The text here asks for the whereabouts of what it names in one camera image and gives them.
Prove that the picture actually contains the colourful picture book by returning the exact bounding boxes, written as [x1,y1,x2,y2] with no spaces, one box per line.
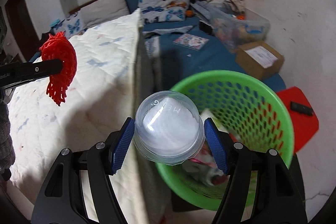
[173,34,209,51]

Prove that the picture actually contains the clear plastic dome lid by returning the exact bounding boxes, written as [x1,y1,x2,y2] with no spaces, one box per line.
[134,90,205,166]

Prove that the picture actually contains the pink snack wrapper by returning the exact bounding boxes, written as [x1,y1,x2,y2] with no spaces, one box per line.
[182,141,229,186]

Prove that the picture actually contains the red plastic stool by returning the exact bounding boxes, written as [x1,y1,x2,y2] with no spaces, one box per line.
[277,86,319,153]

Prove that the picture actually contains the red mesh net bag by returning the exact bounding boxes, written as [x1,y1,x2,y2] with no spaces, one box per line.
[39,31,77,106]

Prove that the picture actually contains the white quilted blanket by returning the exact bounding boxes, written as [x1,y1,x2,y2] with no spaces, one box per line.
[6,8,172,224]

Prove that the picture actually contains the beige pillow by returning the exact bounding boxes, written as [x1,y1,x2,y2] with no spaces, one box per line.
[80,0,130,28]

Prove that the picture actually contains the green plastic mesh basket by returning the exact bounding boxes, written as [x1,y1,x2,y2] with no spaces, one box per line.
[156,71,294,211]

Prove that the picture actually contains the butterfly pillow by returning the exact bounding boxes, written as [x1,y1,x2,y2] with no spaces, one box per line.
[50,11,87,39]
[138,0,190,24]

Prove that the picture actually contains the clear plastic storage bin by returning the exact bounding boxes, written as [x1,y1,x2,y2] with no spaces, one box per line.
[209,6,270,52]

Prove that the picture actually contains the brown cardboard box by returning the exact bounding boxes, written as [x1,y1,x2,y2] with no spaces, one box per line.
[235,41,285,81]

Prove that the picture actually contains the black remote control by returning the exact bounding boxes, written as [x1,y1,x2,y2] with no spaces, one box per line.
[290,101,314,116]

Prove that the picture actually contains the butterfly pillow right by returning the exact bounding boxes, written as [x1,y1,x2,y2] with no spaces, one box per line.
[138,0,190,24]

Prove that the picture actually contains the blue mattress sheet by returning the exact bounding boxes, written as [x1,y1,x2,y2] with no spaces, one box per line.
[28,0,287,98]

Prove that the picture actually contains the butterfly pillow left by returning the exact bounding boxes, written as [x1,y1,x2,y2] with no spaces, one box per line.
[50,11,87,39]

